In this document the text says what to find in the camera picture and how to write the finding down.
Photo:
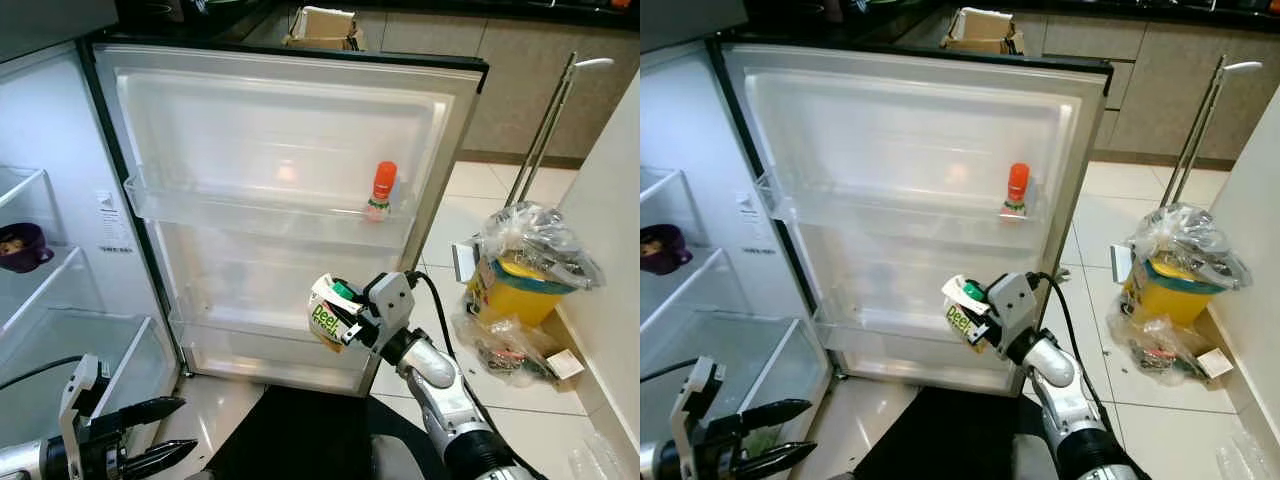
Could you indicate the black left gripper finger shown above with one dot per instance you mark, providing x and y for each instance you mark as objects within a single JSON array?
[
  {"x": 150, "y": 413},
  {"x": 775, "y": 415},
  {"x": 158, "y": 460},
  {"x": 780, "y": 460}
]

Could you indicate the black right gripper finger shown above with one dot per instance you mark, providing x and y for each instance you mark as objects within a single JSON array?
[
  {"x": 348, "y": 335},
  {"x": 989, "y": 293},
  {"x": 357, "y": 292},
  {"x": 982, "y": 338}
]

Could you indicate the yellow juice carton green cap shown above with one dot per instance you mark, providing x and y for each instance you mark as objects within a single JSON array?
[
  {"x": 962, "y": 312},
  {"x": 328, "y": 310}
]

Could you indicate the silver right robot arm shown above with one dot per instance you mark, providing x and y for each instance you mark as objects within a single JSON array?
[
  {"x": 440, "y": 385},
  {"x": 1065, "y": 385}
]

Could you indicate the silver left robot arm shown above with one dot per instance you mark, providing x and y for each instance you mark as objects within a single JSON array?
[
  {"x": 20, "y": 465},
  {"x": 660, "y": 465}
]

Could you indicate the clear fridge shelf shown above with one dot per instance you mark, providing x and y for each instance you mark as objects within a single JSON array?
[
  {"x": 20, "y": 185},
  {"x": 60, "y": 285},
  {"x": 700, "y": 285},
  {"x": 655, "y": 185}
]

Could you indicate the white-lined fridge door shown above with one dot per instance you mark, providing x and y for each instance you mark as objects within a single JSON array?
[
  {"x": 280, "y": 120},
  {"x": 900, "y": 120}
]

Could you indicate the clear crisper drawer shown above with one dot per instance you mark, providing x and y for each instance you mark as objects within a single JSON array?
[
  {"x": 770, "y": 360},
  {"x": 120, "y": 370}
]

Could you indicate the clear door shelf bin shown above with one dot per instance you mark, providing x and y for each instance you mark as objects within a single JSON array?
[
  {"x": 890, "y": 345},
  {"x": 250, "y": 215},
  {"x": 880, "y": 212},
  {"x": 250, "y": 345}
]

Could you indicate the orange-capped sauce bottle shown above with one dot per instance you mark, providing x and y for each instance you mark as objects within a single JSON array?
[
  {"x": 382, "y": 190},
  {"x": 1017, "y": 190}
]

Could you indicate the grey flat plastic piece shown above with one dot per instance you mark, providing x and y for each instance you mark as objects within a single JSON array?
[{"x": 462, "y": 262}]

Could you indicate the filled clear plastic bag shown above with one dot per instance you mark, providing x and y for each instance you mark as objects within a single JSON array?
[
  {"x": 505, "y": 345},
  {"x": 1155, "y": 345}
]

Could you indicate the yellow waste bin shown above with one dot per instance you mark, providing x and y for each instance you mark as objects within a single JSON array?
[
  {"x": 515, "y": 295},
  {"x": 1170, "y": 298}
]

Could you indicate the white paper tag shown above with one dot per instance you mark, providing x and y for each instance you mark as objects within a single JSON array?
[
  {"x": 566, "y": 365},
  {"x": 1215, "y": 363}
]

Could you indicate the clear plastic bin bag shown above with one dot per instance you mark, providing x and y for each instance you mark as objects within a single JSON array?
[
  {"x": 530, "y": 235},
  {"x": 1185, "y": 238}
]

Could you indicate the grey-brown kitchen cabinets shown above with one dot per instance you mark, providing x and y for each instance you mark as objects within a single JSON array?
[
  {"x": 1150, "y": 100},
  {"x": 520, "y": 90}
]

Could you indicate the open cardboard box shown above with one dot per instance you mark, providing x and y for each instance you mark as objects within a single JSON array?
[
  {"x": 985, "y": 30},
  {"x": 325, "y": 28}
]

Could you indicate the black kitchen countertop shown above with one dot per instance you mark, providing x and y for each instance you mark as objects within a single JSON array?
[
  {"x": 1100, "y": 6},
  {"x": 450, "y": 8}
]

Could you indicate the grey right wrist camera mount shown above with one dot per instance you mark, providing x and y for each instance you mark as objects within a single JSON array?
[
  {"x": 388, "y": 295},
  {"x": 1012, "y": 300}
]

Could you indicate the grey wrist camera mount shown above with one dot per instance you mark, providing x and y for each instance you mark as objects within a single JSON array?
[
  {"x": 78, "y": 400},
  {"x": 702, "y": 395},
  {"x": 1012, "y": 300},
  {"x": 388, "y": 295}
]

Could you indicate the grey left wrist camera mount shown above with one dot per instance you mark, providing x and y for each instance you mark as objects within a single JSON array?
[
  {"x": 702, "y": 395},
  {"x": 78, "y": 400}
]

